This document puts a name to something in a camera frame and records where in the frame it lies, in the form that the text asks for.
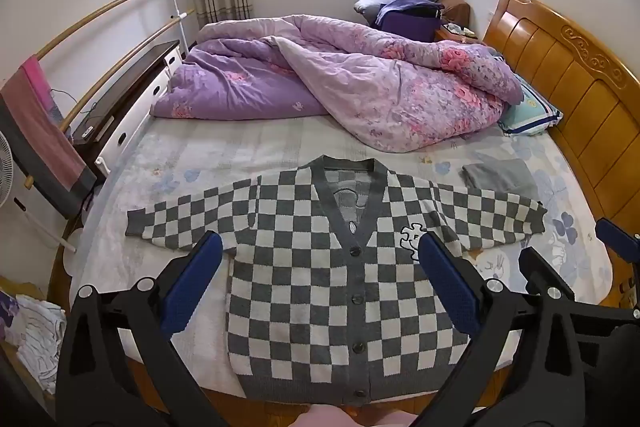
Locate grey white checkered cardigan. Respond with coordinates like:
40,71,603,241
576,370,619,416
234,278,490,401
125,155,548,408

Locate printed bed sheet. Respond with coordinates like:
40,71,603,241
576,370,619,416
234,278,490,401
65,107,613,400

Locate wooden wall rail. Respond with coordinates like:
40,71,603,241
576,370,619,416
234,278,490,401
25,9,196,188
35,0,183,62

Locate white fan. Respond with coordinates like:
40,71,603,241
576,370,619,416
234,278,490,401
0,129,16,210

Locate pink grey striped towel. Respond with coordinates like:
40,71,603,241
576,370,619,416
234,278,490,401
0,54,98,220

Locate pile of white clothes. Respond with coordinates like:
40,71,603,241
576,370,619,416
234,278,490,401
0,289,68,395

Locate person's pink clothing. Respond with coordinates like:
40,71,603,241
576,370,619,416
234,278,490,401
287,404,421,427

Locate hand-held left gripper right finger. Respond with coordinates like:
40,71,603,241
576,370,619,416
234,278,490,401
415,231,591,427

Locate brown chair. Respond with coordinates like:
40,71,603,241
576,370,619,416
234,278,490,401
440,0,473,32

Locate purple floral quilt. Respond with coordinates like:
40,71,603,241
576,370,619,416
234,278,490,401
150,13,525,154

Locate folded grey clothes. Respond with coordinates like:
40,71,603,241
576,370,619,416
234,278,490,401
461,158,540,195

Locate wooden nightstand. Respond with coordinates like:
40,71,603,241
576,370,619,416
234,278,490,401
434,24,488,46

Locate dark purple cloth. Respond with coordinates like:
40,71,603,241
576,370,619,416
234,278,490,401
375,0,446,42

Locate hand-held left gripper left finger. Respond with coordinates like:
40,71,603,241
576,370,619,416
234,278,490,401
55,231,236,427

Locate white drawer cabinet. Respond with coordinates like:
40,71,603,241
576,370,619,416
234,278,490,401
95,47,183,180

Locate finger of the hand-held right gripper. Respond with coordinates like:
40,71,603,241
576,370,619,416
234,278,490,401
519,248,577,308
595,218,640,268

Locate striped light blue pillow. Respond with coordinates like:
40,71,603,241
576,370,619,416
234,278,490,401
497,74,565,138

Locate wooden bed headboard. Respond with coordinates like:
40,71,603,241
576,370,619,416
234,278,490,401
482,0,640,258

